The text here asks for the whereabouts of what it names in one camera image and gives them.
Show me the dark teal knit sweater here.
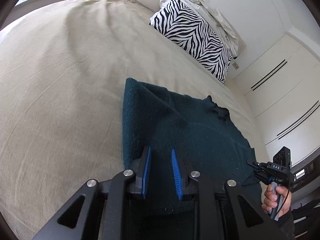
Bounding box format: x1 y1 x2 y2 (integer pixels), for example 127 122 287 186
123 78 261 209

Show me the black jacket sleeve forearm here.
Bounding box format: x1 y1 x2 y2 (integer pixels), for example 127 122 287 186
277 199 320 240

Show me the person's right hand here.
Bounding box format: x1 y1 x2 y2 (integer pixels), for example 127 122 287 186
261 184 292 217

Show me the white wardrobe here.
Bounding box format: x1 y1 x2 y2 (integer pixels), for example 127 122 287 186
234 35 319 165

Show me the crumpled white duvet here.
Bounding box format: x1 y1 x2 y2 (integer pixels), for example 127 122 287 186
179 0 240 58

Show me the beige bed sheet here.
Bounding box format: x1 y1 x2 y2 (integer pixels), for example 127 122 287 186
1 0 268 239

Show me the zebra print pillow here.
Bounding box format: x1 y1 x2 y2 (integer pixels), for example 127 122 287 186
149 0 232 83

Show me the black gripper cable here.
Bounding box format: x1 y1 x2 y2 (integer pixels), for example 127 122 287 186
272 177 293 221

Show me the wall power socket right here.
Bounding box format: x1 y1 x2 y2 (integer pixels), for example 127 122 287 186
232 62 239 69

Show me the grey bed frame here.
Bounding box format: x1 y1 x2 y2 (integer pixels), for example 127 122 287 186
1 0 64 30

